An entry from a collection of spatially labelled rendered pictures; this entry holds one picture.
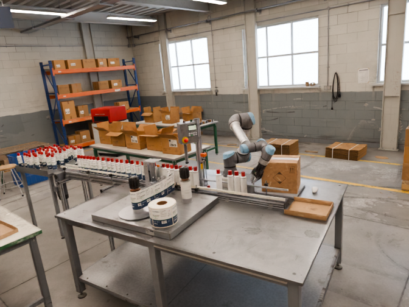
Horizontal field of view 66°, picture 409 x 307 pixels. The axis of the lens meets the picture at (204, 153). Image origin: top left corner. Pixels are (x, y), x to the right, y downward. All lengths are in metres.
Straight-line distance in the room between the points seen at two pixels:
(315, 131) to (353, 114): 0.96
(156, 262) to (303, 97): 6.36
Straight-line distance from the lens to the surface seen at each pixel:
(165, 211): 2.25
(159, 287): 2.49
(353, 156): 6.72
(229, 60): 9.05
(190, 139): 2.89
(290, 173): 2.74
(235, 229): 2.28
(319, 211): 2.54
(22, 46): 10.22
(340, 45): 7.71
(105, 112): 8.18
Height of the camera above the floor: 1.92
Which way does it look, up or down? 15 degrees down
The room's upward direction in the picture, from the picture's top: 5 degrees counter-clockwise
